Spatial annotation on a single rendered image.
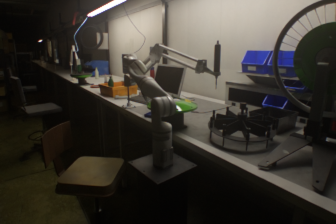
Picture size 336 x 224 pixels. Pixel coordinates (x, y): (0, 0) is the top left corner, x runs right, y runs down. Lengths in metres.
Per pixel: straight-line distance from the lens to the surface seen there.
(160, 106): 0.94
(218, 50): 1.35
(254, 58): 1.95
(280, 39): 1.24
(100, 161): 1.67
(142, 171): 1.04
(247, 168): 0.98
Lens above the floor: 1.38
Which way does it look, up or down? 12 degrees down
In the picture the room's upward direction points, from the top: straight up
